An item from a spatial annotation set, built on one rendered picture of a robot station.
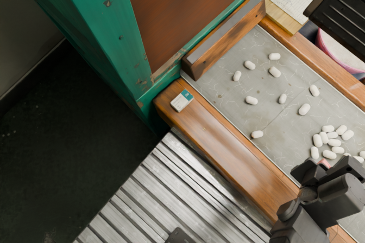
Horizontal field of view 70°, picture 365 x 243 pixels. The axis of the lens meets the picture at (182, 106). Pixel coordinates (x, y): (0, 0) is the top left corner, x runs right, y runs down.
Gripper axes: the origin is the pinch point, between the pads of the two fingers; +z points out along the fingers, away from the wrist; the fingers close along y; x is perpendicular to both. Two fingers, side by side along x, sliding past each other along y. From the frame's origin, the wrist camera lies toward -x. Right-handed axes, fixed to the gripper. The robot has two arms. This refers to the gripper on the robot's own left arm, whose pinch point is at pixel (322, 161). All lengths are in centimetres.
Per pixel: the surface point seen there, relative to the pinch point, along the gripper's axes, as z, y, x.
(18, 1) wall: 1, 126, 41
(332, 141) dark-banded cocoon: 10.3, -0.5, -1.4
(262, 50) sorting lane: 18.0, 31.7, -5.6
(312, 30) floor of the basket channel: 38.8, 25.3, -14.8
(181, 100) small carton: -8.2, 36.9, 10.8
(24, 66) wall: 5, 124, 80
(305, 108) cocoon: 11.6, 10.7, -2.9
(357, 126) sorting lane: 18.7, -3.4, -6.2
